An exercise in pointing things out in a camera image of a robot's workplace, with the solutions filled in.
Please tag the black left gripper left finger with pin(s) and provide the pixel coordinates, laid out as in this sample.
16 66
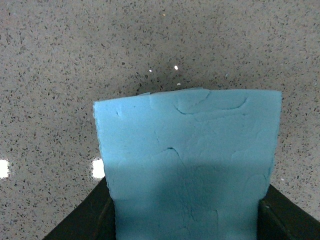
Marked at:
92 219

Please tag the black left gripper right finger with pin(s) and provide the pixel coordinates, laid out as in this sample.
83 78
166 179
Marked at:
281 219

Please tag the light blue cube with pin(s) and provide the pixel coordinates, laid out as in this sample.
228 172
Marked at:
189 164

